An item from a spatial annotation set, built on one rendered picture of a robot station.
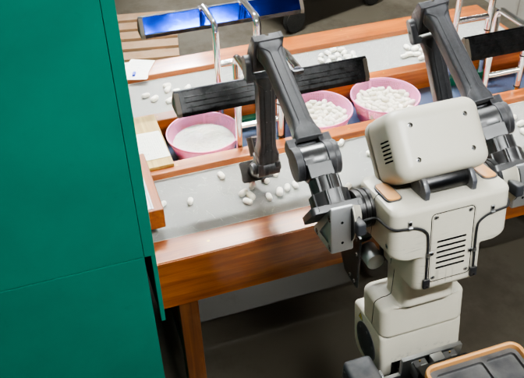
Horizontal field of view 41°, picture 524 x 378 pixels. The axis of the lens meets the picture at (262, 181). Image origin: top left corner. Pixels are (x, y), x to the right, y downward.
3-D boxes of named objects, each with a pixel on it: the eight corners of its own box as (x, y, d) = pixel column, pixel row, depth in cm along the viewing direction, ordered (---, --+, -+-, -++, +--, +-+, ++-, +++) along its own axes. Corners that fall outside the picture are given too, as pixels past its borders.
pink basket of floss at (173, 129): (254, 143, 258) (253, 121, 252) (217, 182, 240) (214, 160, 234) (194, 126, 268) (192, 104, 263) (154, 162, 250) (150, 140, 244)
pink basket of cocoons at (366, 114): (430, 126, 265) (433, 104, 259) (366, 139, 258) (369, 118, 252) (398, 93, 285) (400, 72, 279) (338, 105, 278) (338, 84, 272)
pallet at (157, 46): (175, 20, 507) (174, 7, 501) (185, 68, 448) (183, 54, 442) (21, 35, 493) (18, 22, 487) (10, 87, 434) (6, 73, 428)
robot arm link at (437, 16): (408, -9, 178) (445, -20, 178) (405, 26, 190) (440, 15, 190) (475, 134, 158) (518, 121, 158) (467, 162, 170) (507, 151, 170)
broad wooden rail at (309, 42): (484, 50, 333) (490, 13, 322) (106, 122, 290) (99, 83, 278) (470, 40, 342) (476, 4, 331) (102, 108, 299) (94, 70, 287)
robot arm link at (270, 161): (246, 63, 174) (287, 54, 176) (240, 50, 178) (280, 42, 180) (253, 183, 204) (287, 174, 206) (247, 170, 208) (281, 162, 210)
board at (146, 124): (174, 166, 233) (174, 163, 232) (129, 175, 229) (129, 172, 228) (154, 117, 258) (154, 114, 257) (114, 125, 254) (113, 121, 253)
